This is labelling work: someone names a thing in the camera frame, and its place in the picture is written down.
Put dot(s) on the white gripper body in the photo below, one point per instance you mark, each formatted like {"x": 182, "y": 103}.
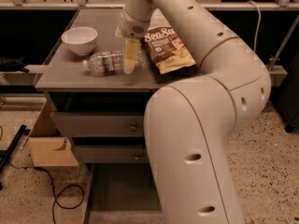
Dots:
{"x": 133, "y": 27}

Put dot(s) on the clear plastic water bottle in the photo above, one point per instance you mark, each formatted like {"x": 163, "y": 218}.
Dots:
{"x": 108, "y": 62}

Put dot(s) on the sea salt chip bag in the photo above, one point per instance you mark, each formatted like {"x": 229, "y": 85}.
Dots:
{"x": 166, "y": 50}

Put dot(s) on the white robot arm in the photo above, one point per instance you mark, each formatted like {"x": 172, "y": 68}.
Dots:
{"x": 187, "y": 122}

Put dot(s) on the grey drawer cabinet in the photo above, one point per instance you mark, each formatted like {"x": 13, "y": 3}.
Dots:
{"x": 69, "y": 88}

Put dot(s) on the grey top drawer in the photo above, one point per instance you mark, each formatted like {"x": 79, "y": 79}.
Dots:
{"x": 75, "y": 124}

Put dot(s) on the grey middle drawer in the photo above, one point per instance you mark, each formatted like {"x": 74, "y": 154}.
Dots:
{"x": 111, "y": 154}

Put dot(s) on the grey open bottom drawer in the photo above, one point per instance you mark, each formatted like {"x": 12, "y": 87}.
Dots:
{"x": 121, "y": 193}

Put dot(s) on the white ceramic bowl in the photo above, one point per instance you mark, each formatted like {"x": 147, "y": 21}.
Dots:
{"x": 80, "y": 40}

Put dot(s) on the cardboard box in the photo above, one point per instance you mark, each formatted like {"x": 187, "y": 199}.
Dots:
{"x": 48, "y": 147}

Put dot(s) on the black metal stand leg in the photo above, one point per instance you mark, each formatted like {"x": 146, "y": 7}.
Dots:
{"x": 6, "y": 154}

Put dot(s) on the black object on rail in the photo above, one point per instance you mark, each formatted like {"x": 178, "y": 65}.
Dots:
{"x": 13, "y": 65}

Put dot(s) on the grey horizontal rail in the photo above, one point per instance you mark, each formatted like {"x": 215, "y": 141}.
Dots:
{"x": 277, "y": 74}

